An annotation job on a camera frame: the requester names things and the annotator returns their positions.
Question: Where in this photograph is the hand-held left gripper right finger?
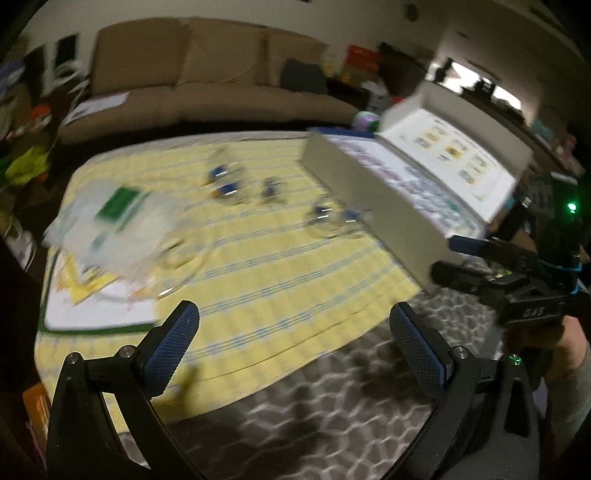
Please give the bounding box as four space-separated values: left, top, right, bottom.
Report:
389 302 543 480

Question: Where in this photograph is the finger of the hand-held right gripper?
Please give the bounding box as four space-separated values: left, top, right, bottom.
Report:
449 234 539 268
431 261 509 296

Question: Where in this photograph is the dark cushion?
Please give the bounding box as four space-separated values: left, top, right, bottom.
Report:
279 59 328 95

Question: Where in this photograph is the person's right forearm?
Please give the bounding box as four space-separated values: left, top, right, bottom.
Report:
545 355 591 480

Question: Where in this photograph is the person's right hand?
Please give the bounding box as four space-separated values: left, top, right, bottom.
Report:
547 316 591 386

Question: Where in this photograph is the plastic bag with green label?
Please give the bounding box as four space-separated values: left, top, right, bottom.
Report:
41 182 185 278

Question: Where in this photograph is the small clear cupping cup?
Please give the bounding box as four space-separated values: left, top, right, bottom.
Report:
307 196 345 238
203 159 236 185
259 175 287 206
210 180 250 204
339 208 372 238

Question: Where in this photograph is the neon green cloth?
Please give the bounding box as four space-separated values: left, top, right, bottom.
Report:
0 143 51 188

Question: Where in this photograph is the orange box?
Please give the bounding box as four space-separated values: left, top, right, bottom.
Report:
344 44 382 75

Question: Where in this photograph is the yellow checked cloth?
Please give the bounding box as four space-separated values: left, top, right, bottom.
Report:
34 131 423 435

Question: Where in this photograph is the grey patterned tablecloth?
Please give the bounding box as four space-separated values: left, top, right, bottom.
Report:
115 258 509 480

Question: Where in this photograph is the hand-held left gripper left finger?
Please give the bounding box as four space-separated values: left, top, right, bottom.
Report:
46 300 204 480

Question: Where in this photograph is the white paper sheet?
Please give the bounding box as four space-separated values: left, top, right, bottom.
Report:
62 91 131 125

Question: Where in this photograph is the colourful ball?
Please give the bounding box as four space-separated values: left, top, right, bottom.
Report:
351 111 382 134

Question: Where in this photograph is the white cupping set box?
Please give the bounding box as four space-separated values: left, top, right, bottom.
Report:
302 80 534 294

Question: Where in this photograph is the orange packet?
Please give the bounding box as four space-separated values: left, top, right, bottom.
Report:
23 383 51 439

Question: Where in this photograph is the brown sofa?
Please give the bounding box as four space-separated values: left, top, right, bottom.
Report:
58 16 365 146

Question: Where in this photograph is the white booklet with green border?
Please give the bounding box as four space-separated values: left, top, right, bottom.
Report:
39 251 160 333

